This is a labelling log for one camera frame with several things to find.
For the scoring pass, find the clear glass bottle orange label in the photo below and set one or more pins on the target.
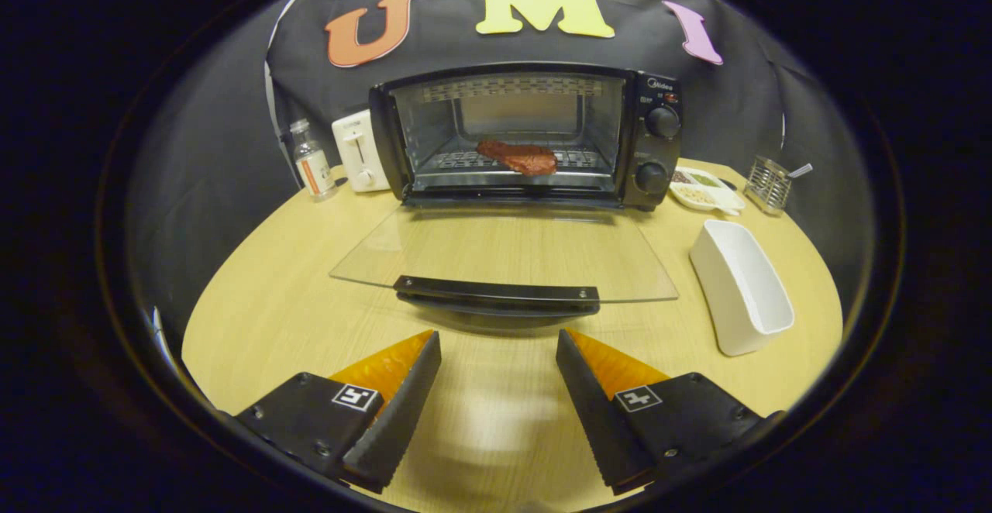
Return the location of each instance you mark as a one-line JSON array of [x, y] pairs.
[[314, 168]]

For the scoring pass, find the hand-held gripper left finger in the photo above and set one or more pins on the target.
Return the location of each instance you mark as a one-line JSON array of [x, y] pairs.
[[395, 412]]

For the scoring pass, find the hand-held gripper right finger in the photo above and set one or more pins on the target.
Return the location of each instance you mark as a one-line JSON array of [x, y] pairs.
[[601, 412]]

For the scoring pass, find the white bread toaster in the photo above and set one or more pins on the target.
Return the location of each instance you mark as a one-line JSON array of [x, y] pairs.
[[373, 158]]

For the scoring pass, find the white divided plate with grains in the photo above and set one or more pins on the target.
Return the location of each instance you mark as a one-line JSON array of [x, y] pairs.
[[725, 199]]

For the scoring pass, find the white rectangular tray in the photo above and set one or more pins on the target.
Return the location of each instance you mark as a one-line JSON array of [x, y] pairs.
[[736, 296]]

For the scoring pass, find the black toaster oven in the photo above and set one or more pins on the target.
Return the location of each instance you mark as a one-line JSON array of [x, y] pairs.
[[659, 149]]

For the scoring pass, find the brown steak piece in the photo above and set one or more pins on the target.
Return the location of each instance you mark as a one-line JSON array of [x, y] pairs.
[[527, 160]]

